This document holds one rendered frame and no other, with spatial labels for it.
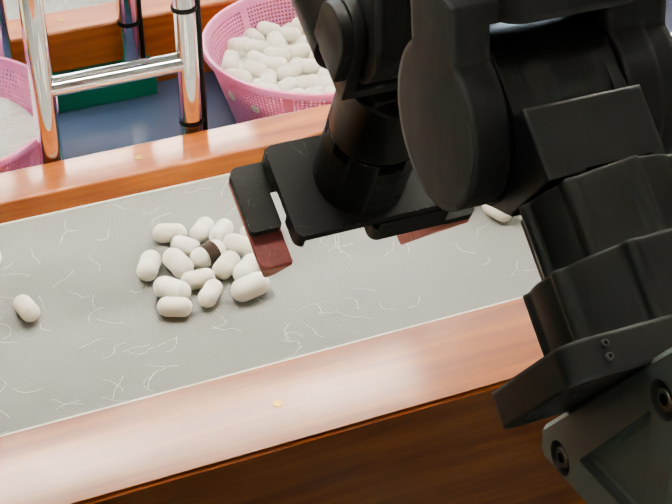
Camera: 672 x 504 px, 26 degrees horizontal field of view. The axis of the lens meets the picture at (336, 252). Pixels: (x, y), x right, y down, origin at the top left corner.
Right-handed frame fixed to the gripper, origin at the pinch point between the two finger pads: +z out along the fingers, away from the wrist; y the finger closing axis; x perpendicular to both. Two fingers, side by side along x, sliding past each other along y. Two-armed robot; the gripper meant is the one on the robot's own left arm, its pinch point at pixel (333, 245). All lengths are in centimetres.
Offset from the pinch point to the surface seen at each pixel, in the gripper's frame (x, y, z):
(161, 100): -54, -9, 63
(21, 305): -18.3, 16.7, 36.3
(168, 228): -24.0, 1.2, 39.0
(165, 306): -14.0, 4.9, 34.2
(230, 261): -17.6, -2.6, 35.8
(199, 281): -16.3, 0.9, 35.6
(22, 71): -55, 8, 54
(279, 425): 2.7, 1.2, 24.6
